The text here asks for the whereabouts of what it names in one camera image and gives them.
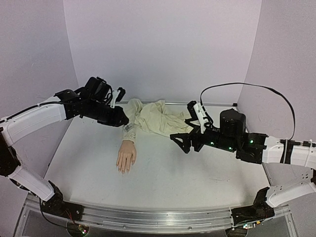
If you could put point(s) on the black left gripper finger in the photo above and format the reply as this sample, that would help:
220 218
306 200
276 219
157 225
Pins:
123 121
120 113

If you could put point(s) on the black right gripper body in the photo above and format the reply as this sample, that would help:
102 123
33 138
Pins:
195 138

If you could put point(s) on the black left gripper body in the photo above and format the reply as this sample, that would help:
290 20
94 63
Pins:
103 117

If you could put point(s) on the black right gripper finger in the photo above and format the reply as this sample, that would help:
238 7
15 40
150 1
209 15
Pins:
183 140
192 122

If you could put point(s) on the clear glitter nail polish bottle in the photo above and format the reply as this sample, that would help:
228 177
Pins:
128 127

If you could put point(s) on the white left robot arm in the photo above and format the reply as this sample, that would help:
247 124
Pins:
96 100

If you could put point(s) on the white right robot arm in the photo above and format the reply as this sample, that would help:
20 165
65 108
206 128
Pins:
231 136

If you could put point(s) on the cream cloth garment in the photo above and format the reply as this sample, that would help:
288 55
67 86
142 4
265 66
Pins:
155 118

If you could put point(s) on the mannequin hand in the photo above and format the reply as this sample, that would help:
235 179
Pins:
126 156

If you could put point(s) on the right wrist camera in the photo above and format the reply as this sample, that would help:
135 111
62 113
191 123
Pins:
198 111

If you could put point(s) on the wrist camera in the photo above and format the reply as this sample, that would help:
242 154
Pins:
117 96
198 111

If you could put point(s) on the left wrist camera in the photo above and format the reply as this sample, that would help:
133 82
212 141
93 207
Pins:
117 96

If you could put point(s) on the aluminium front rail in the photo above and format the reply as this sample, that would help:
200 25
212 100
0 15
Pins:
37 220

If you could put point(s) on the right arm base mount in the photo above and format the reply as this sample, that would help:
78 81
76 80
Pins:
258 211

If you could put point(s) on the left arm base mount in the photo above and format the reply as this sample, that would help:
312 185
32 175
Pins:
58 207

